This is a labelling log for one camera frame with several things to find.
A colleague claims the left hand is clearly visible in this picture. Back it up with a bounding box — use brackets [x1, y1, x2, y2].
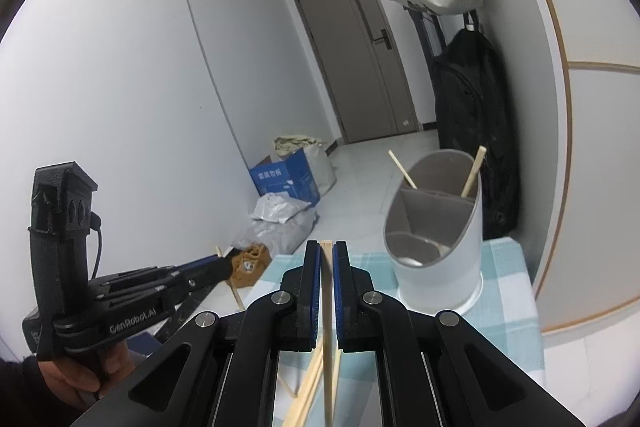
[38, 343, 136, 410]

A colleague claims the tan suede boot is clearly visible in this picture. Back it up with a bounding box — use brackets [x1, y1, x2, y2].
[231, 243, 271, 288]

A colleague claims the grey plastic parcel bag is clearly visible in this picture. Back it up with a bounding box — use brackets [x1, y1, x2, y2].
[231, 208, 318, 256]

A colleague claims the white plastic parcel bag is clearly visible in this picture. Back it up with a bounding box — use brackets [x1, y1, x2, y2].
[252, 192, 310, 225]

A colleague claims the blue cardboard box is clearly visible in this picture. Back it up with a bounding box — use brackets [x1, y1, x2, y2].
[250, 150, 320, 207]

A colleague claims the white utensil holder cup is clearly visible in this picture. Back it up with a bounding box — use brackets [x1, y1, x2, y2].
[384, 150, 483, 314]

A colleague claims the grey entrance door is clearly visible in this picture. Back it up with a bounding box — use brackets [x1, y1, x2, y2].
[294, 0, 419, 143]

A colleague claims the black backpack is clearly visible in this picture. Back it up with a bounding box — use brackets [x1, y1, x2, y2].
[432, 11, 521, 239]

